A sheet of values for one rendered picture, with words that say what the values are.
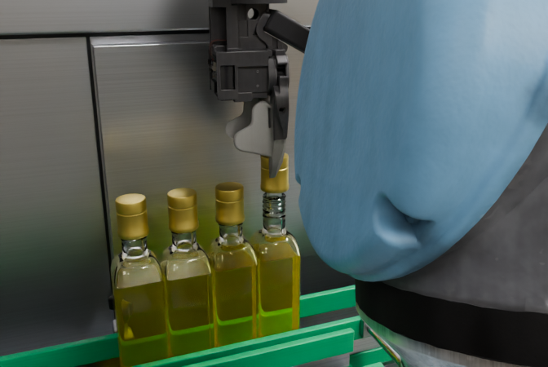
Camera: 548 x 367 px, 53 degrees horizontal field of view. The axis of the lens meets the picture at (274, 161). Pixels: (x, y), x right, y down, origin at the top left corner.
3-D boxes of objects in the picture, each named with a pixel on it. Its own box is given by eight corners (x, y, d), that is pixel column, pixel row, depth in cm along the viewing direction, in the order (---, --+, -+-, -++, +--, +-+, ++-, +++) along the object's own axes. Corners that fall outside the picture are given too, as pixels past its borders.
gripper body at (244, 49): (209, 94, 68) (205, -10, 64) (277, 91, 69) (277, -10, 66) (218, 107, 60) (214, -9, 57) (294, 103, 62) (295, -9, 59)
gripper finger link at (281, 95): (265, 137, 66) (262, 63, 64) (280, 136, 66) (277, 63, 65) (275, 141, 61) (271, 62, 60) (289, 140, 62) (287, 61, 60)
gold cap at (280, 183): (285, 183, 71) (285, 149, 70) (292, 192, 68) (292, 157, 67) (258, 184, 70) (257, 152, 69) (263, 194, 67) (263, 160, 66)
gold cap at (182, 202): (195, 219, 68) (193, 185, 67) (201, 231, 65) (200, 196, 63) (165, 223, 67) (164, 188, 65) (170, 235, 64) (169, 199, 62)
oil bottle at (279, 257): (285, 354, 81) (286, 218, 74) (300, 378, 76) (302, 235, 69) (249, 362, 79) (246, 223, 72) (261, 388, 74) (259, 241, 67)
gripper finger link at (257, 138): (232, 180, 65) (229, 101, 64) (281, 176, 67) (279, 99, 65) (237, 185, 62) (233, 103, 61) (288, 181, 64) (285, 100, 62)
